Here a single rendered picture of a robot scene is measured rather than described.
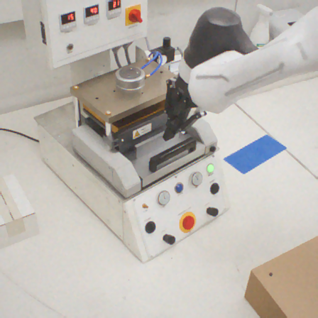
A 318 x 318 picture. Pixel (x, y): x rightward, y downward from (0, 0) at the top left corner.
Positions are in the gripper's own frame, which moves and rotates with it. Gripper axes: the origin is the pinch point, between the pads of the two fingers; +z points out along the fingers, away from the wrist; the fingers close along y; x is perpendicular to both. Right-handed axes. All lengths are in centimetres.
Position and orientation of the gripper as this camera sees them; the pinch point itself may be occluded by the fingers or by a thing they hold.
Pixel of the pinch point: (171, 129)
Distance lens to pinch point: 126.5
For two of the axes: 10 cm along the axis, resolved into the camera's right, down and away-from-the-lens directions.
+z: -2.5, 5.4, 8.0
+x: 7.7, -4.0, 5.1
